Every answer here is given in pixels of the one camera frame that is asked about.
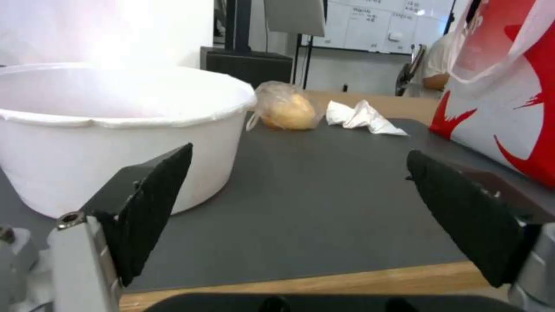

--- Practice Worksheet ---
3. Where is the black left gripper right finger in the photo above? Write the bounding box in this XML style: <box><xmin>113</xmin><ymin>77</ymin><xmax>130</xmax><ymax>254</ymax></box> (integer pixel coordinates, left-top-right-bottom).
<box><xmin>405</xmin><ymin>150</ymin><xmax>555</xmax><ymax>312</ymax></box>

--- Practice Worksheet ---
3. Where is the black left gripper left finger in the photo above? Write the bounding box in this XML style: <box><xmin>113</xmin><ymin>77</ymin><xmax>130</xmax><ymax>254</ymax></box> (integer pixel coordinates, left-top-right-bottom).
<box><xmin>0</xmin><ymin>143</ymin><xmax>194</xmax><ymax>312</ymax></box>

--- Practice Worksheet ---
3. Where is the red and white takeout bag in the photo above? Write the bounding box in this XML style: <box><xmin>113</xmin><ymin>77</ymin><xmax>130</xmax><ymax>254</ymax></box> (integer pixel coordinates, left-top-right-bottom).
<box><xmin>429</xmin><ymin>0</ymin><xmax>555</xmax><ymax>191</ymax></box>

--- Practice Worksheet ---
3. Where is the bread in clear plastic bag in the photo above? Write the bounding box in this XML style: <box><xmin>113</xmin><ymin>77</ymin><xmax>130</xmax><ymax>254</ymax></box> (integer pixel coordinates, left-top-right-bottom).
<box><xmin>245</xmin><ymin>81</ymin><xmax>325</xmax><ymax>132</ymax></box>

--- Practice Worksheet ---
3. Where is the white paper bowl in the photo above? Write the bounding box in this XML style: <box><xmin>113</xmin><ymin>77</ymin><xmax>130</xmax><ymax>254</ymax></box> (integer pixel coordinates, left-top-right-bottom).
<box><xmin>0</xmin><ymin>63</ymin><xmax>258</xmax><ymax>219</ymax></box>

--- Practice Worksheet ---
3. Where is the crumpled white napkin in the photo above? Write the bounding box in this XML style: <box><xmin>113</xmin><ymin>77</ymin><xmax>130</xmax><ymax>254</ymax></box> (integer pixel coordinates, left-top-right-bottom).
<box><xmin>325</xmin><ymin>99</ymin><xmax>409</xmax><ymax>137</ymax></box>

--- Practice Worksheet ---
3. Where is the dark grey table mat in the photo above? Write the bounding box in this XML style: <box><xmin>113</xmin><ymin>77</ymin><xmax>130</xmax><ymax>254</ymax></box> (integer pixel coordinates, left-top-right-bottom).
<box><xmin>0</xmin><ymin>117</ymin><xmax>555</xmax><ymax>292</ymax></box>

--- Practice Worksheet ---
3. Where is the person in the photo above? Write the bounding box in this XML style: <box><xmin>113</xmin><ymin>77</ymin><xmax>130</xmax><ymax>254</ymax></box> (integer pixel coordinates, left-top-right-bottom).
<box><xmin>422</xmin><ymin>31</ymin><xmax>461</xmax><ymax>90</ymax></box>

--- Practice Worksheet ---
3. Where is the black cabinet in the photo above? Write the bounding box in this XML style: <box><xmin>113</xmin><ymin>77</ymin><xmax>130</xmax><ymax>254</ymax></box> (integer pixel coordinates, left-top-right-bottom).
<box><xmin>200</xmin><ymin>46</ymin><xmax>294</xmax><ymax>90</ymax></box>

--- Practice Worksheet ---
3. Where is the whiteboard with writing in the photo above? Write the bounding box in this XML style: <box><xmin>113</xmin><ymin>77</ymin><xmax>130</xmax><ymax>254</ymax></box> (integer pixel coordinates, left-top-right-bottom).
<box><xmin>306</xmin><ymin>0</ymin><xmax>460</xmax><ymax>55</ymax></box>

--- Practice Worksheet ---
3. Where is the grey monitor on stand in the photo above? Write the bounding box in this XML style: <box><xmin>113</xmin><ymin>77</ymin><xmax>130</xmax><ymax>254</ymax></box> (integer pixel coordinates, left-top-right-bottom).
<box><xmin>263</xmin><ymin>0</ymin><xmax>327</xmax><ymax>38</ymax></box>

